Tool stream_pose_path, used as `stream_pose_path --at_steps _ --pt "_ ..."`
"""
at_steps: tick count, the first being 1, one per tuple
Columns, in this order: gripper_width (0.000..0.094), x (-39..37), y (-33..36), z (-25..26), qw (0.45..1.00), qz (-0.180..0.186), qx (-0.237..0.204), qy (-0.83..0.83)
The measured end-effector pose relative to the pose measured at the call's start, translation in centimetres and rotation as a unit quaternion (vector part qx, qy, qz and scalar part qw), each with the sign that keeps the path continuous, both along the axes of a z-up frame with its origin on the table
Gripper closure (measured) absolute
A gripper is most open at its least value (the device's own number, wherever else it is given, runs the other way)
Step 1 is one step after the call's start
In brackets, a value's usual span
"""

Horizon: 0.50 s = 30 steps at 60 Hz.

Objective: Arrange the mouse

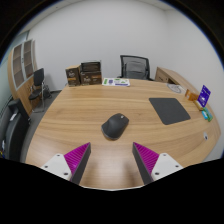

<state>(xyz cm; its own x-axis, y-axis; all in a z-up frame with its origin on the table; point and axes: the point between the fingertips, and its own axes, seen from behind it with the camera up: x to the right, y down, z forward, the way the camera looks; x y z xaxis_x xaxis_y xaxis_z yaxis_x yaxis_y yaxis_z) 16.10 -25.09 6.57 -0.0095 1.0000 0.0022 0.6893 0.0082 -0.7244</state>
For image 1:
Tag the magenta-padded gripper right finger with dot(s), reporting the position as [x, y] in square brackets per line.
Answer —
[146, 159]

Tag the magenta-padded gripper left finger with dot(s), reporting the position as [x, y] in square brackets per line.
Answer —
[78, 159]

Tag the black computer mouse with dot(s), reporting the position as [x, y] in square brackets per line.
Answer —
[115, 126]

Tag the dark grey mouse pad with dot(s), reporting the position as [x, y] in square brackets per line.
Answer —
[169, 110]

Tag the black leather office chair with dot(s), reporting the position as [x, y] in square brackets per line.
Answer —
[15, 133]

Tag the blue flat pack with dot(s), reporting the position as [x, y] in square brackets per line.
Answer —
[204, 115]

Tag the beige flat box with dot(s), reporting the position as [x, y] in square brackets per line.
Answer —
[198, 104]

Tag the round grey disc in bag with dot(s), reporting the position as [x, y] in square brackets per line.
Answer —
[174, 88]

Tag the green flat pack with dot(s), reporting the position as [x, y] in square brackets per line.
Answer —
[209, 115]

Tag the small orange box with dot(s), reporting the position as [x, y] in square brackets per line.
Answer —
[191, 95]

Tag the white printed leaflet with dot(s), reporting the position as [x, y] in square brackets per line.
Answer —
[116, 82]

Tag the purple package card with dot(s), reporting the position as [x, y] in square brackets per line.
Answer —
[203, 96]

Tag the large brown open box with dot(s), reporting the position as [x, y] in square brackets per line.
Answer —
[90, 75]

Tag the wooden side desk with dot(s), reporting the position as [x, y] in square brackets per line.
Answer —
[165, 75]

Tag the grey backpack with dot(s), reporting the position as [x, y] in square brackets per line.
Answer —
[136, 70]

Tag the black visitor chair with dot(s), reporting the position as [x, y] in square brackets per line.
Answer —
[38, 78]

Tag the black mesh office chair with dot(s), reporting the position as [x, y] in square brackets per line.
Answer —
[124, 66]

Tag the wooden shelf unit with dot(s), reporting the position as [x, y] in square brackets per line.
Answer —
[20, 73]

